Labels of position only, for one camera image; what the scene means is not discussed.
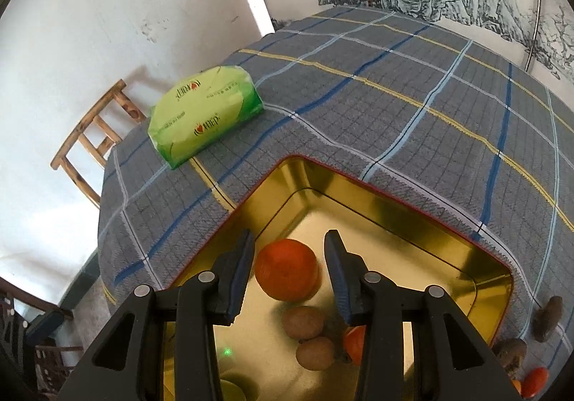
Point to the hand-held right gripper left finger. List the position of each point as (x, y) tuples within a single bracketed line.
[(242, 284)]

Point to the red cherry tomato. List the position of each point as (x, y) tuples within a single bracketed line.
[(535, 382)]

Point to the grey plaid cloth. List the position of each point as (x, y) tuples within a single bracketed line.
[(403, 136)]

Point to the red and gold tin box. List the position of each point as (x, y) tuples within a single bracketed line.
[(381, 221)]

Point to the light wooden chair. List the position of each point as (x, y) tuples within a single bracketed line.
[(96, 114)]

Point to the dark brown mangosteen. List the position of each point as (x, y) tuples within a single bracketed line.
[(512, 354), (548, 319)]

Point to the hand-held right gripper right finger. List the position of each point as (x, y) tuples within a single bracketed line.
[(338, 289)]

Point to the large orange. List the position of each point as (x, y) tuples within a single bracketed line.
[(287, 268)]

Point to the green tissue pack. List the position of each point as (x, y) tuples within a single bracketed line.
[(202, 114)]

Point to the brown kiwi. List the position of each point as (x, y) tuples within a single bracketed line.
[(304, 322), (315, 354)]

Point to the green fruit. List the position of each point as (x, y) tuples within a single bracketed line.
[(232, 391)]

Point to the dark wooden chair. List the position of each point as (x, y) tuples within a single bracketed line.
[(45, 360)]

